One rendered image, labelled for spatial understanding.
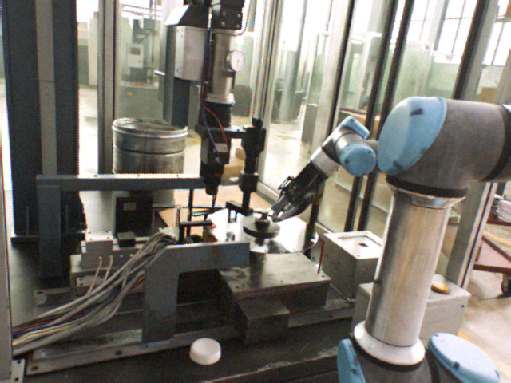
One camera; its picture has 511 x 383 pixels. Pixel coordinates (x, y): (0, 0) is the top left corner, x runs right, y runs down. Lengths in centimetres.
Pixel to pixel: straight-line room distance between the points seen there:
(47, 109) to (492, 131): 123
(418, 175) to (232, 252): 53
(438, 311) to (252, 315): 47
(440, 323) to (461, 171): 66
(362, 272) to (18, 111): 116
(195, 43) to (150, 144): 70
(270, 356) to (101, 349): 39
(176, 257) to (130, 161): 84
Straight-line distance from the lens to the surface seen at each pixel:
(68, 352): 108
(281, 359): 109
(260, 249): 111
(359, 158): 100
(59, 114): 154
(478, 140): 66
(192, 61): 110
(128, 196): 148
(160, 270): 99
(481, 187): 123
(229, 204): 119
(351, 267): 131
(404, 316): 74
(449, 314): 126
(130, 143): 174
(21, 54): 152
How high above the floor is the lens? 142
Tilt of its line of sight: 17 degrees down
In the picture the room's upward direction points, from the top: 7 degrees clockwise
